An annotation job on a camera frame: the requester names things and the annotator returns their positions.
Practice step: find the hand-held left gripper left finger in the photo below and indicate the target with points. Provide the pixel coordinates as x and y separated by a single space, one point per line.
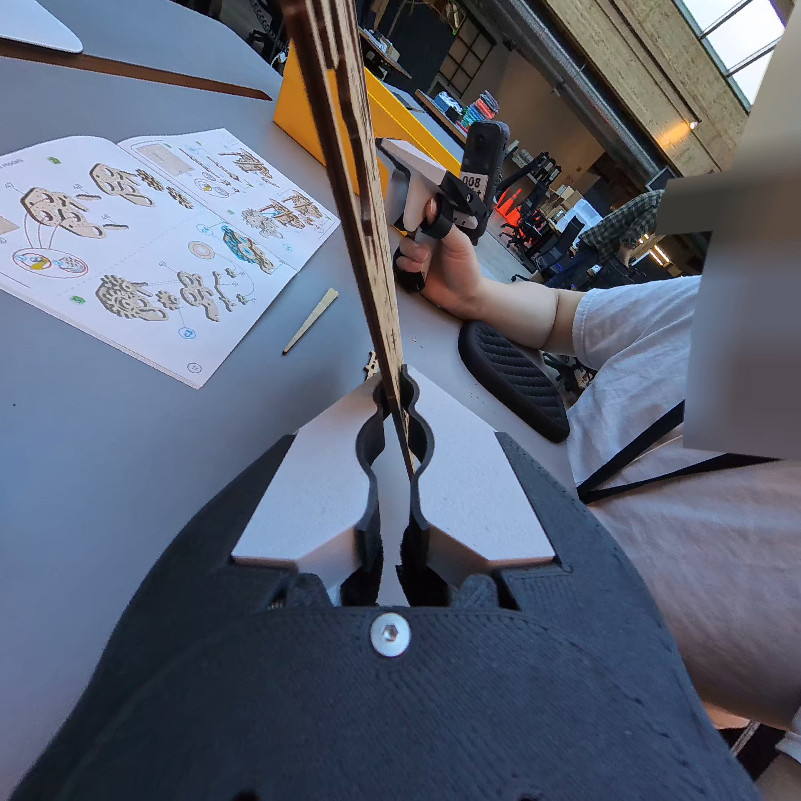
300 500

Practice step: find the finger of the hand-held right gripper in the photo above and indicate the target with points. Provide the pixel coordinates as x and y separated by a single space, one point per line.
425 164

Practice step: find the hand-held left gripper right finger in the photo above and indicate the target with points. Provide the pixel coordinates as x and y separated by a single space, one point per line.
482 500

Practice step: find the wooden puzzle part sheet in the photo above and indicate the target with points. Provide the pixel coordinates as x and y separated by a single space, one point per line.
363 219

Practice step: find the person's right forearm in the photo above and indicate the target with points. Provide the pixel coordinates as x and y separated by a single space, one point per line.
525 308

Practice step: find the grey desk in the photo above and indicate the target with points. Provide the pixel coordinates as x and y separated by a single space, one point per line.
156 469
175 44

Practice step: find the person's right hand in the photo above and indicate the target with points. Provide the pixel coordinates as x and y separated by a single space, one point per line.
454 272

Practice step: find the orange traffic cone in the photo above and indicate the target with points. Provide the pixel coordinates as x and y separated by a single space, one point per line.
508 203

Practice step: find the yellow plastic bin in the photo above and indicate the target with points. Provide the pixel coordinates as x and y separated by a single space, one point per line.
400 119

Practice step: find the group of black office chairs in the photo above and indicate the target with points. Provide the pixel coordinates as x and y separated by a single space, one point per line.
532 228

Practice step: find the stack of colourful fabric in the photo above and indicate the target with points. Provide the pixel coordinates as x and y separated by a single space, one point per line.
482 106

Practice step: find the black chair armrest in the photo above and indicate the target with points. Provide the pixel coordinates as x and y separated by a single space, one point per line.
513 382

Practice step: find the small wooden puzzle piece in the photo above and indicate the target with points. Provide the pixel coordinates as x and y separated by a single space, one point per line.
372 366

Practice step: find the thin wooden stick tool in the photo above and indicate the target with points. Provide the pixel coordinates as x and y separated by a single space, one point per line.
311 321

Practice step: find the puzzle instruction booklet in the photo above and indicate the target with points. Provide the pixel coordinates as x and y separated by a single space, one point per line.
156 294

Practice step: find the skylight window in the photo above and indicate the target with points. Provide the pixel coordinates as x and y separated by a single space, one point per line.
726 37

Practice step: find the white document stand with page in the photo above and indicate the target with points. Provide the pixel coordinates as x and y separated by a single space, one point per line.
31 25

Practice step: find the metal ventilation duct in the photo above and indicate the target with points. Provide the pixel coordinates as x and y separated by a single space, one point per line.
582 81

